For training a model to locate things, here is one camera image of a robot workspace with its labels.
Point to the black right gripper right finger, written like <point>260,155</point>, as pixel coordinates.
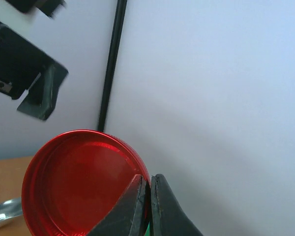
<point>167,216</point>

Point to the black enclosure frame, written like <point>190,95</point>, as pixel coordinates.
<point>111,63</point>

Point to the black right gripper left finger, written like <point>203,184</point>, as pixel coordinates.
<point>128,216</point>

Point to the red jar lid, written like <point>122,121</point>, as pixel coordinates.
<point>74,180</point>

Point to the silver metal scoop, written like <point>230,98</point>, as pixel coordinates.
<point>10,210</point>

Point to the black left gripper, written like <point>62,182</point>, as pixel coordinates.
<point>20,63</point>

